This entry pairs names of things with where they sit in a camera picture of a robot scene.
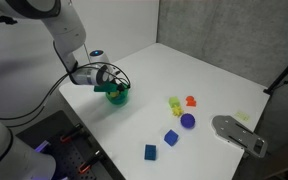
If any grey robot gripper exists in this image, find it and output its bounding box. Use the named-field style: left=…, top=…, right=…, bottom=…
left=96, top=63, right=127, bottom=94

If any green plastic bowl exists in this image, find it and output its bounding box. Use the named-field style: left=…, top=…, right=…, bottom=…
left=105, top=84, right=130, bottom=106

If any yellow star toy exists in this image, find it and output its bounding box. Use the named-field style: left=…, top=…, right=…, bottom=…
left=171, top=105, right=185, bottom=118

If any orange toy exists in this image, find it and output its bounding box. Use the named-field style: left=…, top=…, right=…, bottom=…
left=184, top=95, right=198, bottom=108

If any lime green cube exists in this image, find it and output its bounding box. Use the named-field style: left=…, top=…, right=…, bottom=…
left=168, top=96, right=182, bottom=109

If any dark blue hexagonal block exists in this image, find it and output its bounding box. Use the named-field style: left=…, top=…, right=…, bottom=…
left=143, top=143, right=158, bottom=161

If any blue cube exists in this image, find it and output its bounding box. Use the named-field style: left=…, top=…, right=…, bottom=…
left=163, top=129, right=180, bottom=147

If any purple ball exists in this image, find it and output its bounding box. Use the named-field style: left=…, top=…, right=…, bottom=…
left=179, top=112, right=196, bottom=129

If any black perforated mounting board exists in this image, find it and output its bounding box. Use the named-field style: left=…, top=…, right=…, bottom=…
left=15, top=109, right=127, bottom=180

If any grey metal plate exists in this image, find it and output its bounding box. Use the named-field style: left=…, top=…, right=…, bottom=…
left=211, top=114, right=268, bottom=159

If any yellow sticky note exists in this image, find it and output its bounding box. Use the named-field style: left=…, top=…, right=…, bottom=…
left=234, top=110, right=251, bottom=122

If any black pole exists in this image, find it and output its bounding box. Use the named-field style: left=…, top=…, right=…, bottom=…
left=263, top=49, right=288, bottom=96

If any black clamp orange handle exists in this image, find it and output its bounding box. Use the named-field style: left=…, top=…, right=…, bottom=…
left=59, top=123, right=85, bottom=144
left=78, top=150, right=106, bottom=175

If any black cable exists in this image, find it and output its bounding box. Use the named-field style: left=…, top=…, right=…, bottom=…
left=0, top=63, right=132, bottom=122
left=6, top=68, right=132, bottom=129

